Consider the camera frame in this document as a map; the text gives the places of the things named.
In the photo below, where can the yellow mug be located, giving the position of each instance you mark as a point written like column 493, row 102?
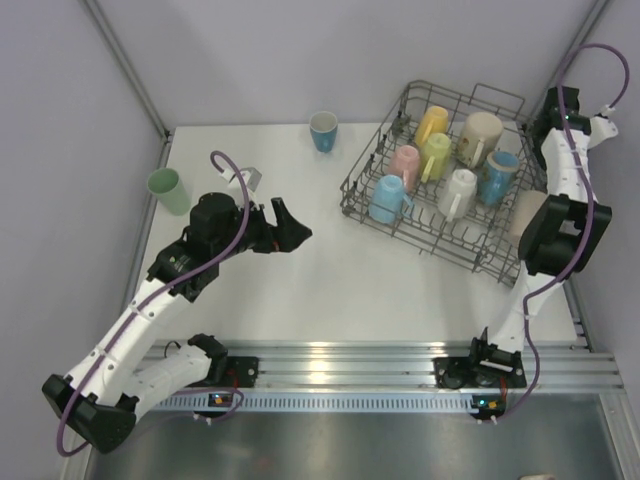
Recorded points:
column 435, row 120

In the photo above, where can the blue butterfly mug orange inside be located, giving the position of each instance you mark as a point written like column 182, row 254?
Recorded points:
column 496, row 176

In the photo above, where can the light blue mug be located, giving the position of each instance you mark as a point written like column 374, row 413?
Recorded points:
column 389, row 200

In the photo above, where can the perforated cable tray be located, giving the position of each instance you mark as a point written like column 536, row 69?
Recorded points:
column 264, row 402

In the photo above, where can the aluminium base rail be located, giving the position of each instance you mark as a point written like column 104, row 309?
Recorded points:
column 409, row 366

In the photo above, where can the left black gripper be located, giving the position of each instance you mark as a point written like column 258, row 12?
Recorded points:
column 285, row 237

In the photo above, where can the dark blue mug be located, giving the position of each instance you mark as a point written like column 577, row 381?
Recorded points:
column 323, row 127

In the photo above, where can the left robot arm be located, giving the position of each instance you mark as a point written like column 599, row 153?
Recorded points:
column 104, row 396

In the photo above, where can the floral cream mug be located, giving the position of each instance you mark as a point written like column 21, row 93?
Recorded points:
column 479, row 136

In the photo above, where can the green tumbler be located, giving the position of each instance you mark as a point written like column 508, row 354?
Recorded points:
column 166, row 186

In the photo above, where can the pink mug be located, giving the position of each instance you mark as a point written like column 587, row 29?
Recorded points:
column 405, row 164

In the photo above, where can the pale yellow-green mug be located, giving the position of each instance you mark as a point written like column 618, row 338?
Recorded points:
column 435, row 155

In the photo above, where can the white mug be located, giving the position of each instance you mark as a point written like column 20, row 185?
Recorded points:
column 456, row 198

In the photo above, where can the beige tumbler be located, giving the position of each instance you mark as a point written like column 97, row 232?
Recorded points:
column 526, row 206

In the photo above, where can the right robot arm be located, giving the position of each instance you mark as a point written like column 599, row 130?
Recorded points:
column 557, row 239

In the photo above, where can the grey wire dish rack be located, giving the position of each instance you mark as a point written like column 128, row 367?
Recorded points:
column 479, row 241

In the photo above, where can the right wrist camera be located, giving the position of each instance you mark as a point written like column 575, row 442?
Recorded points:
column 602, row 127

